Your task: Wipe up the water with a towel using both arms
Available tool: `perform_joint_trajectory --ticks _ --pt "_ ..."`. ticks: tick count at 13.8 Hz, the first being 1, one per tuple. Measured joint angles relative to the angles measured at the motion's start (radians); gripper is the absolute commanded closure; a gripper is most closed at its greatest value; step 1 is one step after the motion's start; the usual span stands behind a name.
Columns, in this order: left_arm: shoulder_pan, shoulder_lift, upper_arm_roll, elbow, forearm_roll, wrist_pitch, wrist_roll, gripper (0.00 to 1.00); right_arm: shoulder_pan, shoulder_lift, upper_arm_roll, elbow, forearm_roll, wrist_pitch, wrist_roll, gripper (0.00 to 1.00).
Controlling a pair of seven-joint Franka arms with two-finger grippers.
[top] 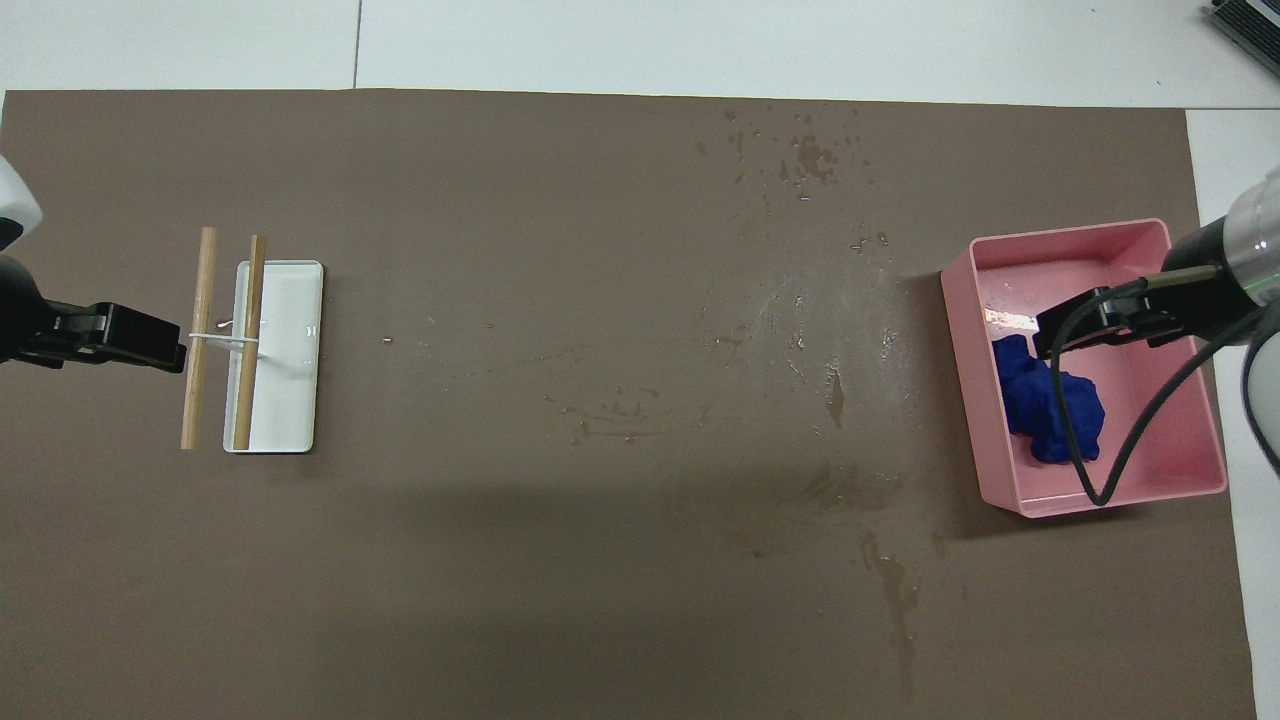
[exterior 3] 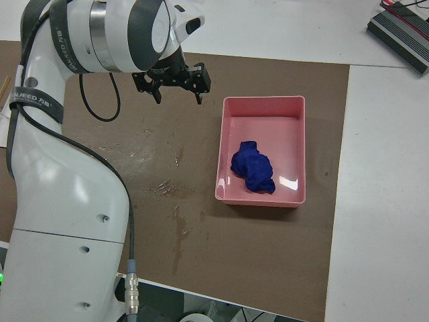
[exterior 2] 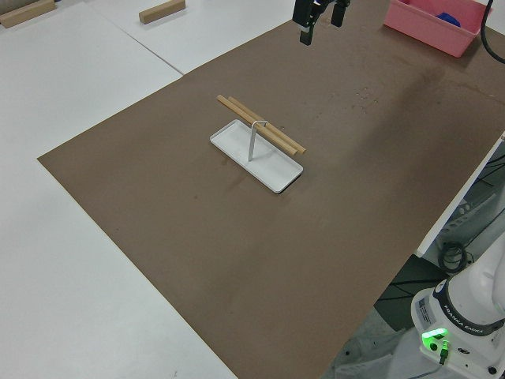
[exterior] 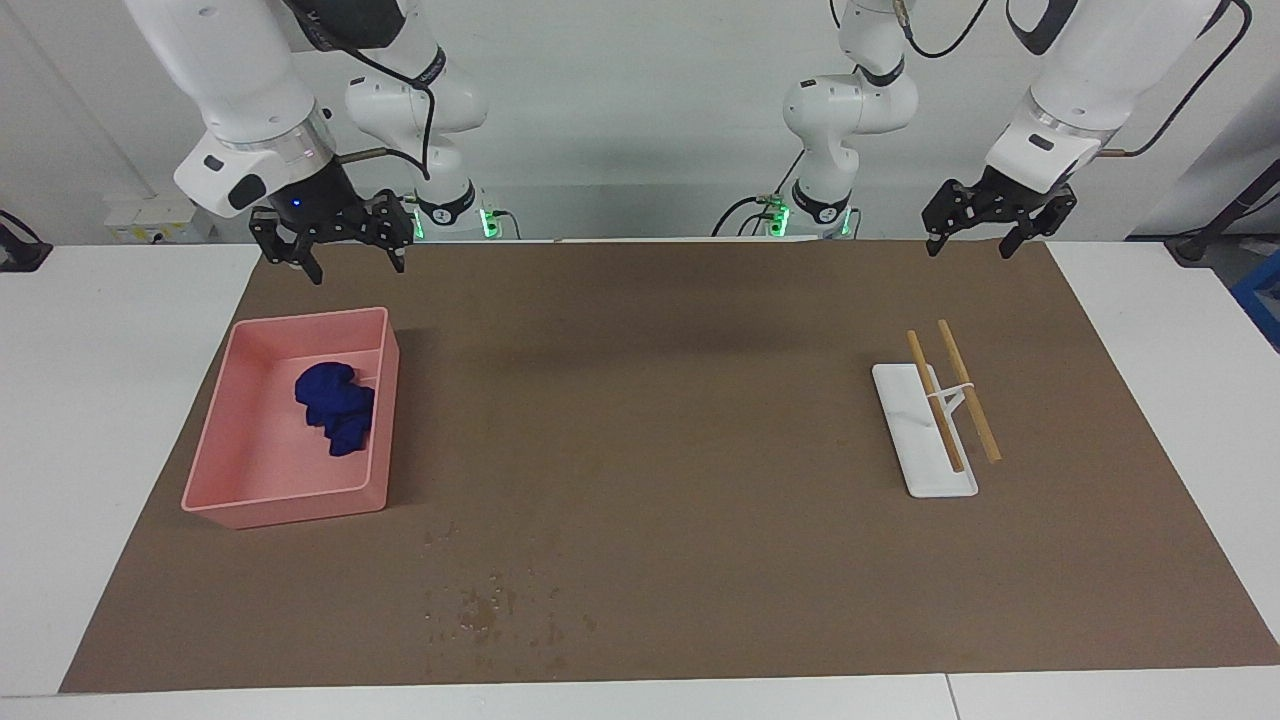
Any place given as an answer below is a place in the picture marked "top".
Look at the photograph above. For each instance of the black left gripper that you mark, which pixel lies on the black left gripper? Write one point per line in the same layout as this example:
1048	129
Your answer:
60	335

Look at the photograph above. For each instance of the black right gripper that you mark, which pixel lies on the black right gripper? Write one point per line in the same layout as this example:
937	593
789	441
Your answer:
1205	305

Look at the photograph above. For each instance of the blue towel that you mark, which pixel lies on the blue towel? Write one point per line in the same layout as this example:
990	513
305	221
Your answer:
1040	400

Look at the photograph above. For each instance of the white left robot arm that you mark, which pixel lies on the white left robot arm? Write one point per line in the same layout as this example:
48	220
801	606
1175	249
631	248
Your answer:
15	200

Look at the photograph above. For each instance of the pink plastic bin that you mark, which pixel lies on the pink plastic bin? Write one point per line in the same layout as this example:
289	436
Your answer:
1080	270

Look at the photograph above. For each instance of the white rectangular tray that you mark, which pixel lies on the white rectangular tray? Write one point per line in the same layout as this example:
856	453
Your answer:
290	400

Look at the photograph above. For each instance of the dark grey device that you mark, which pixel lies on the dark grey device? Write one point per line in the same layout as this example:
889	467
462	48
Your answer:
1250	18

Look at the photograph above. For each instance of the brown table mat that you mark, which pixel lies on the brown table mat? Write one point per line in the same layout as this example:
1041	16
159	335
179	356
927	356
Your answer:
450	560

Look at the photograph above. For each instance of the white rod bracket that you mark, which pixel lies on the white rod bracket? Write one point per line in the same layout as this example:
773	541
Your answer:
222	338

